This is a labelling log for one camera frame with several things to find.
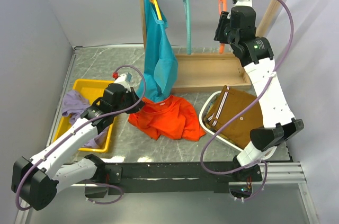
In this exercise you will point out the purple t shirt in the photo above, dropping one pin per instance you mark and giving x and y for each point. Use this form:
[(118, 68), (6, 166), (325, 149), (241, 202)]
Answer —
[(73, 105)]

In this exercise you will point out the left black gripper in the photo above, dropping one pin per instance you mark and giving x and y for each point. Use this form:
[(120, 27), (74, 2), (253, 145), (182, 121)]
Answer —
[(133, 96)]

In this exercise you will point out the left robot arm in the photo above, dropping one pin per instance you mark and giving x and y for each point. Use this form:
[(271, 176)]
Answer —
[(37, 180)]

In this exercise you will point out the blue t shirt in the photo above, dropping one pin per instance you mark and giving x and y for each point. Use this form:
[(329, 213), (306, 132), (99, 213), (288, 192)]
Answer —
[(161, 65)]

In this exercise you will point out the wooden clothes rack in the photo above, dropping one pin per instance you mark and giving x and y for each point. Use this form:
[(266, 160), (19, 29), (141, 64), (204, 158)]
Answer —
[(204, 72)]

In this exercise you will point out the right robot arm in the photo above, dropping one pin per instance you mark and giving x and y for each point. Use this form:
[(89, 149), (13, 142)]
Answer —
[(279, 123)]

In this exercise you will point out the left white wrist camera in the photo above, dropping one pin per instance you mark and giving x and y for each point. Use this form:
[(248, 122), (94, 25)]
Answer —
[(125, 81)]

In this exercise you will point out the teal plastic hanger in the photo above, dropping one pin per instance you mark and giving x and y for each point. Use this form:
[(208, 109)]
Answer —
[(186, 4)]

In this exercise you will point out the yellow plastic tray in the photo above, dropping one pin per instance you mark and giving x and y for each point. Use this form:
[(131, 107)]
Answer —
[(89, 89)]

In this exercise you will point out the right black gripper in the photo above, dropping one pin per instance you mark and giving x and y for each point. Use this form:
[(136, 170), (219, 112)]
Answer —
[(223, 21)]

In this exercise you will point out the white plastic basket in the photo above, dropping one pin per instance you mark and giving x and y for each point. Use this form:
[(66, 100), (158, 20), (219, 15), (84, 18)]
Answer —
[(203, 112)]

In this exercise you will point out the orange t shirt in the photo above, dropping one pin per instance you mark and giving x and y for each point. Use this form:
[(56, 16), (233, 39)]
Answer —
[(174, 118)]

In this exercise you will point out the black base beam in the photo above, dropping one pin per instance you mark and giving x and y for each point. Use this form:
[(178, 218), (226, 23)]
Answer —
[(171, 177)]

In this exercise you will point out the aluminium frame rail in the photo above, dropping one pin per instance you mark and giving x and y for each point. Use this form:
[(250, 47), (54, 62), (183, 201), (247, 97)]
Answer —
[(272, 173)]

